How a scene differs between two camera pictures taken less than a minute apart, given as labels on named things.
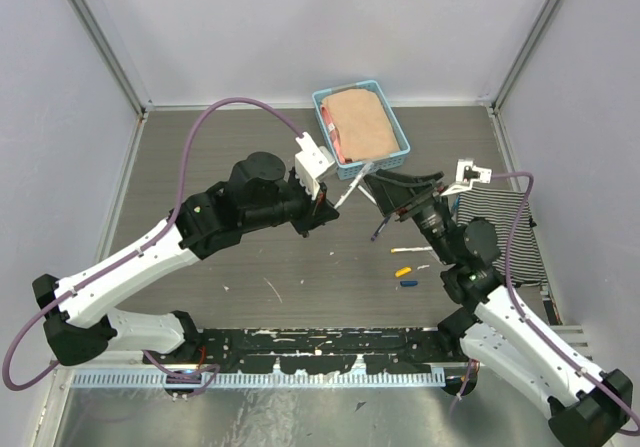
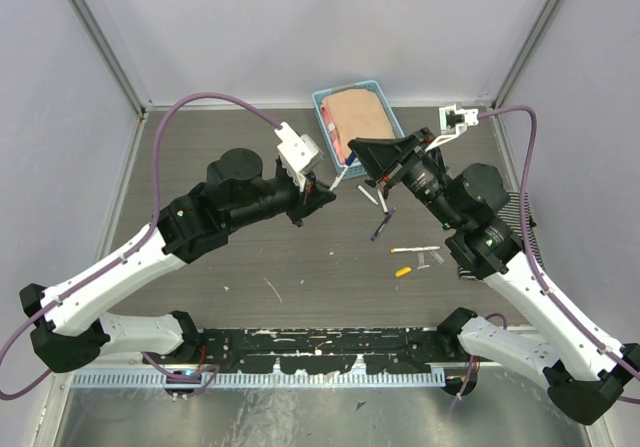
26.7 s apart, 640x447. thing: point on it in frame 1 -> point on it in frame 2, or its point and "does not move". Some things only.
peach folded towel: x=358 y=125 does not move
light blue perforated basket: x=361 y=127 does not move
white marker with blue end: x=344 y=195 -> x=338 y=178
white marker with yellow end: x=412 y=249 does not move
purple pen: x=382 y=225 does not move
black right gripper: x=406 y=194 -> x=387 y=160
